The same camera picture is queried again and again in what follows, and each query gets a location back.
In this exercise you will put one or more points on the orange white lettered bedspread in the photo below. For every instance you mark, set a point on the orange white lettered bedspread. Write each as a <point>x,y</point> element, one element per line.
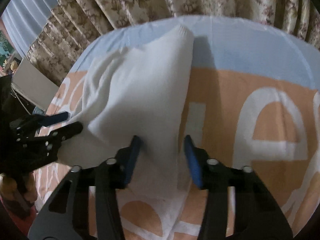
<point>253,99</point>

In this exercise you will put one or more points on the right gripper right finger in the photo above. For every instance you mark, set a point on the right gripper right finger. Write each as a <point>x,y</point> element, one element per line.
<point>257,214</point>

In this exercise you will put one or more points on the person left hand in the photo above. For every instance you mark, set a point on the person left hand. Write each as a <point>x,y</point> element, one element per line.
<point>25,186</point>

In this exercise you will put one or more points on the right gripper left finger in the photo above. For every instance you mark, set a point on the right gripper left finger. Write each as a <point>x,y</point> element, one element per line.
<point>65,213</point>

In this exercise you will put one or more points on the blue floral curtain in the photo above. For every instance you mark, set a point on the blue floral curtain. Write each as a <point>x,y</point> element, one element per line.
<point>52,34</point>

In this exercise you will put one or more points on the wall picture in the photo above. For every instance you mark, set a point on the wall picture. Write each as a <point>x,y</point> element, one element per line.
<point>6,49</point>

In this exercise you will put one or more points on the white knit sweater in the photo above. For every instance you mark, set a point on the white knit sweater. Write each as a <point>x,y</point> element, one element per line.
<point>133,91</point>

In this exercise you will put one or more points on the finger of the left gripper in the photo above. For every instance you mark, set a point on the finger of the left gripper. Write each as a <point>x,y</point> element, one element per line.
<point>37,121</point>
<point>55,138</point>

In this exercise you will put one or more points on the leaning white board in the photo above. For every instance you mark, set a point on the leaning white board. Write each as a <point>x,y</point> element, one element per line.
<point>30,83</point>

